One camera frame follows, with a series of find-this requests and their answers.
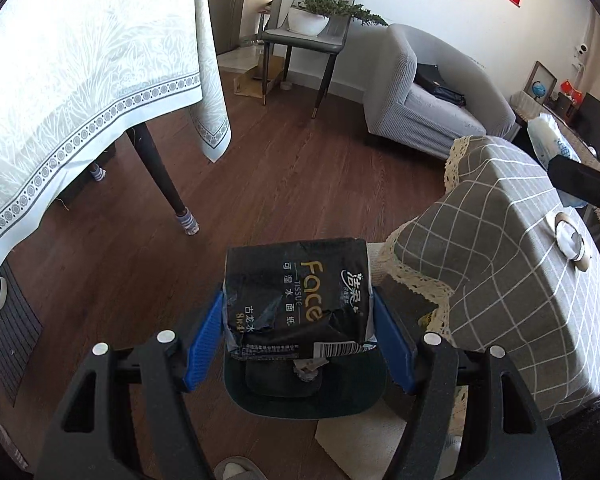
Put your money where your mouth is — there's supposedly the grey slipper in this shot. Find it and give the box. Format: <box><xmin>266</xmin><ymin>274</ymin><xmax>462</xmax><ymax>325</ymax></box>
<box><xmin>214</xmin><ymin>455</ymin><xmax>269</xmax><ymax>480</ymax></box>

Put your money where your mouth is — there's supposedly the black ribbed floor mat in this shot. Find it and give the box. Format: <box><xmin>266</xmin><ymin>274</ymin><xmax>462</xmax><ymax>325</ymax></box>
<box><xmin>0</xmin><ymin>260</ymin><xmax>44</xmax><ymax>407</ymax></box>

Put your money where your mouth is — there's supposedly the flat cardboard box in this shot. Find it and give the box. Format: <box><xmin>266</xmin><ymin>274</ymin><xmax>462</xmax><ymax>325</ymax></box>
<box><xmin>233</xmin><ymin>55</ymin><xmax>287</xmax><ymax>98</ymax></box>

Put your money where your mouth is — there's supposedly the black bag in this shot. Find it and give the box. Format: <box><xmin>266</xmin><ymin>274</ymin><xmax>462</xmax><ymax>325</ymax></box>
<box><xmin>416</xmin><ymin>62</ymin><xmax>467</xmax><ymax>107</ymax></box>

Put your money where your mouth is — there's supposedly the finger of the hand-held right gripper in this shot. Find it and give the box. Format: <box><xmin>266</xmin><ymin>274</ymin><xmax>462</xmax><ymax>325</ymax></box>
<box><xmin>546</xmin><ymin>154</ymin><xmax>600</xmax><ymax>221</ymax></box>

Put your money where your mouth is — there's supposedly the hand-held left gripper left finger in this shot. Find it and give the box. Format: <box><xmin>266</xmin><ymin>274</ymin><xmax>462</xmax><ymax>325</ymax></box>
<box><xmin>32</xmin><ymin>290</ymin><xmax>227</xmax><ymax>480</ymax></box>

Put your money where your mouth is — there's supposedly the round table with checked tablecloth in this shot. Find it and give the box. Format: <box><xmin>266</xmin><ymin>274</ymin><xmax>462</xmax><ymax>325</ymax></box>
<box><xmin>378</xmin><ymin>135</ymin><xmax>600</xmax><ymax>426</ymax></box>

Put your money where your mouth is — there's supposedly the framed picture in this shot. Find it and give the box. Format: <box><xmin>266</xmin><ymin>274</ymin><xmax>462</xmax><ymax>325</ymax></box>
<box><xmin>525</xmin><ymin>60</ymin><xmax>558</xmax><ymax>103</ymax></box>

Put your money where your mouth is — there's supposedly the table with white patterned cloth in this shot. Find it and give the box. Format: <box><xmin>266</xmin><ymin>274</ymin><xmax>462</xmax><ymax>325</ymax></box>
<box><xmin>0</xmin><ymin>0</ymin><xmax>232</xmax><ymax>306</ymax></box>

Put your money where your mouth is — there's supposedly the black trash bin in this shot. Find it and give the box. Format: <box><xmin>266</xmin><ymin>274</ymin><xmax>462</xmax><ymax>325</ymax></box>
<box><xmin>222</xmin><ymin>347</ymin><xmax>387</xmax><ymax>421</ymax></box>

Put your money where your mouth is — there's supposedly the grey armchair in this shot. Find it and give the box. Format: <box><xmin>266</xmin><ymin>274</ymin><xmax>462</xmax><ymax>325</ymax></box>
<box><xmin>364</xmin><ymin>23</ymin><xmax>517</xmax><ymax>161</ymax></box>

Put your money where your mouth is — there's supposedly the grey door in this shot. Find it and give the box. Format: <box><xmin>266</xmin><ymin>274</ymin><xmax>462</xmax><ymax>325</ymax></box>
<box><xmin>207</xmin><ymin>0</ymin><xmax>291</xmax><ymax>56</ymax></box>

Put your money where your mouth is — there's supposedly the black tissue pack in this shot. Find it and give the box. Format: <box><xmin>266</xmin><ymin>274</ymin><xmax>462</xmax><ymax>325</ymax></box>
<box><xmin>223</xmin><ymin>236</ymin><xmax>378</xmax><ymax>361</ymax></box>

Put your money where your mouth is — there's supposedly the dark wooden box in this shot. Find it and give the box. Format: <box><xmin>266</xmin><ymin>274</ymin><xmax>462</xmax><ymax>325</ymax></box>
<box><xmin>552</xmin><ymin>95</ymin><xmax>581</xmax><ymax>123</ymax></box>

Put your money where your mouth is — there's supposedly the potted plant in white pot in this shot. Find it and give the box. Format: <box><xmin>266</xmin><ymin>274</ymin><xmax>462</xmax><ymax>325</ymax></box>
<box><xmin>287</xmin><ymin>0</ymin><xmax>388</xmax><ymax>37</ymax></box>

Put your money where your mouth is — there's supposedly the white tape roll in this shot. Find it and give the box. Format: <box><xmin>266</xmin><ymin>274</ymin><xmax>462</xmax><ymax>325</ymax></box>
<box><xmin>554</xmin><ymin>211</ymin><xmax>592</xmax><ymax>271</ymax></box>

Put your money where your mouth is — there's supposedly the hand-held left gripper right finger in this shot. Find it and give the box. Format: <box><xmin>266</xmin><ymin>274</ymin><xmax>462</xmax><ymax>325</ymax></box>
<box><xmin>371</xmin><ymin>287</ymin><xmax>563</xmax><ymax>480</ymax></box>

